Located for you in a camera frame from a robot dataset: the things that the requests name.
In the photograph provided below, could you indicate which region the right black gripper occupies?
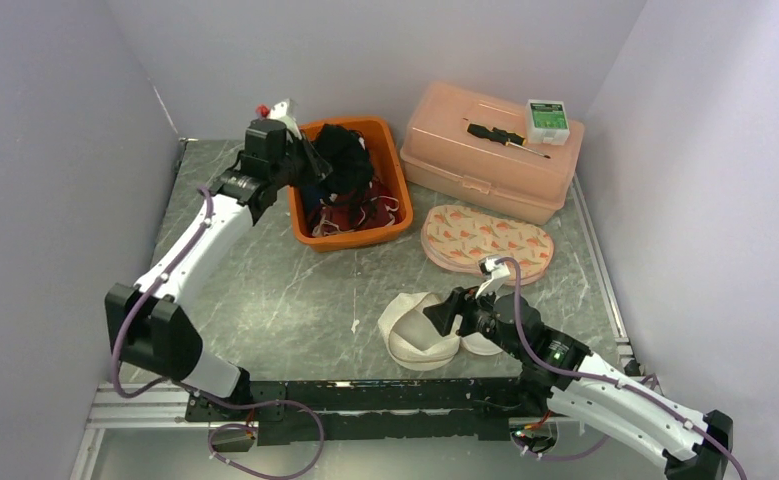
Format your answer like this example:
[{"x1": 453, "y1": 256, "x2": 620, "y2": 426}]
[{"x1": 423, "y1": 278, "x2": 524, "y2": 359}]

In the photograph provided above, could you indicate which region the dark red bra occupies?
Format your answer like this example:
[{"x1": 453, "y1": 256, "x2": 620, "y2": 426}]
[{"x1": 307, "y1": 178, "x2": 400, "y2": 237}]

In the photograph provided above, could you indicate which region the floral mesh laundry bag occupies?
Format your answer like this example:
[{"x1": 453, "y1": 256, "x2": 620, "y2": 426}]
[{"x1": 420, "y1": 205, "x2": 554, "y2": 285}]

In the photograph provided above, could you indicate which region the black bra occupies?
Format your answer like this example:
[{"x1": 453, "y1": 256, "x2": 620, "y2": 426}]
[{"x1": 312, "y1": 124, "x2": 374, "y2": 195}]

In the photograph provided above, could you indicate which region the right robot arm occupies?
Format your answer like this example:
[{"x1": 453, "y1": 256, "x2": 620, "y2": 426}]
[{"x1": 423, "y1": 287, "x2": 747, "y2": 479}]

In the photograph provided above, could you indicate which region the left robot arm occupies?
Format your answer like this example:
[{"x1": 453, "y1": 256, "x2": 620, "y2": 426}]
[{"x1": 105, "y1": 114, "x2": 331, "y2": 420}]

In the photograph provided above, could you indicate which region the orange plastic bin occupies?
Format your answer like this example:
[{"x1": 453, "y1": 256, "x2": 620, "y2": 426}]
[{"x1": 286, "y1": 116, "x2": 413, "y2": 253}]

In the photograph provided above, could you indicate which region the pink plastic storage box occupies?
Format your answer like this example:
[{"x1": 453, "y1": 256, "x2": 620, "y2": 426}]
[{"x1": 399, "y1": 82, "x2": 585, "y2": 225}]

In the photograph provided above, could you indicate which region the black yellow screwdriver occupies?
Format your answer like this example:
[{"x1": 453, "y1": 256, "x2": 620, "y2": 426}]
[{"x1": 464, "y1": 118, "x2": 551, "y2": 159}]

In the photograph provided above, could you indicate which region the white green small box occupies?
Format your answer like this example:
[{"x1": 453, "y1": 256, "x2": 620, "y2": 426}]
[{"x1": 525, "y1": 99, "x2": 570, "y2": 146}]

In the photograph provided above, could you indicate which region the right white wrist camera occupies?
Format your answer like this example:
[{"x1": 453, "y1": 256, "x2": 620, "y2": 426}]
[{"x1": 475, "y1": 256, "x2": 511, "y2": 298}]

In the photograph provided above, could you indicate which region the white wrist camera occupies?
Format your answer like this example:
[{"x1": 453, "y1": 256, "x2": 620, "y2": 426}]
[
  {"x1": 475, "y1": 256, "x2": 511, "y2": 298},
  {"x1": 255, "y1": 98, "x2": 302, "y2": 139}
]

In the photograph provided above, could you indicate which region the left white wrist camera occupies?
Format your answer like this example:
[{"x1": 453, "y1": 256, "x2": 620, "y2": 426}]
[{"x1": 255, "y1": 98, "x2": 302, "y2": 139}]

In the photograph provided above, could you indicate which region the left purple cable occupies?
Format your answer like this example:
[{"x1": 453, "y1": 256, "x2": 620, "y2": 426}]
[{"x1": 109, "y1": 185, "x2": 217, "y2": 400}]

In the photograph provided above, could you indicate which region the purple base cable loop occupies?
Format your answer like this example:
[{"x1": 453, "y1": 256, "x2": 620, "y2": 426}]
[{"x1": 190, "y1": 390, "x2": 325, "y2": 480}]

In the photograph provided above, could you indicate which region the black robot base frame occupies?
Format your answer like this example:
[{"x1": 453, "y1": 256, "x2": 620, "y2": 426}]
[{"x1": 185, "y1": 377, "x2": 547, "y2": 446}]

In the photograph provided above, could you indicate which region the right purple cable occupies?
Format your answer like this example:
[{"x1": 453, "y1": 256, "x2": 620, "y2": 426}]
[{"x1": 494, "y1": 256, "x2": 751, "y2": 480}]

